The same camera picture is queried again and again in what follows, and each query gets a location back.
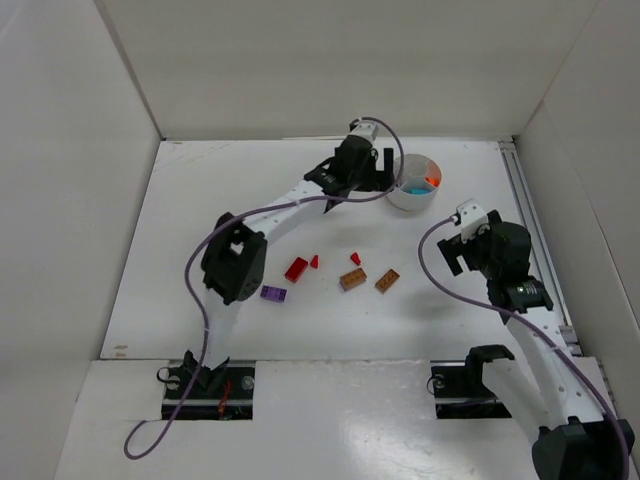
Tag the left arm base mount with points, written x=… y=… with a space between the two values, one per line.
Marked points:
x=223 y=394

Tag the orange round lego dish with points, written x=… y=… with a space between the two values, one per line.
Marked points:
x=434 y=178

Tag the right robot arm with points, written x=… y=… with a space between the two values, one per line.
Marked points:
x=572 y=431

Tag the aluminium rail on table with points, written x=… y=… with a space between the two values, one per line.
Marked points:
x=541 y=258

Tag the brown lego plate studs up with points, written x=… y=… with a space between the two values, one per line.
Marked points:
x=353 y=279

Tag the long teal lego brick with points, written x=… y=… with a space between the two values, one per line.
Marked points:
x=419 y=191

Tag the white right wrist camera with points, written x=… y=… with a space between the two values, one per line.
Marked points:
x=470 y=219

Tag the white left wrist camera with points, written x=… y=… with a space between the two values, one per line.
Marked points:
x=364 y=129

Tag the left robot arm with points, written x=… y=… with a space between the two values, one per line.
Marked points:
x=227 y=268

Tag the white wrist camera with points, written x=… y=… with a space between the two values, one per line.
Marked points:
x=364 y=129
x=470 y=219

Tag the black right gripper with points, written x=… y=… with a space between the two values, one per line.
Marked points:
x=461 y=247

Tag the red rectangular lego brick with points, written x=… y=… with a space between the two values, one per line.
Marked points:
x=296 y=269

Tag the purple lego brick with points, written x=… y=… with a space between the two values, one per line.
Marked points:
x=273 y=294

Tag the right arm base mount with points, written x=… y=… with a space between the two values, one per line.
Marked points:
x=458 y=389

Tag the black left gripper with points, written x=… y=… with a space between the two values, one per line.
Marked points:
x=375 y=176

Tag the white round divided container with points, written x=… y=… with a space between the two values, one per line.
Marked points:
x=416 y=167

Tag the small red lego right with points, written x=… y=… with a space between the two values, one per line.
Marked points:
x=355 y=258

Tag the brown lego brick upside down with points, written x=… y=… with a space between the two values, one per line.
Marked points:
x=387 y=280

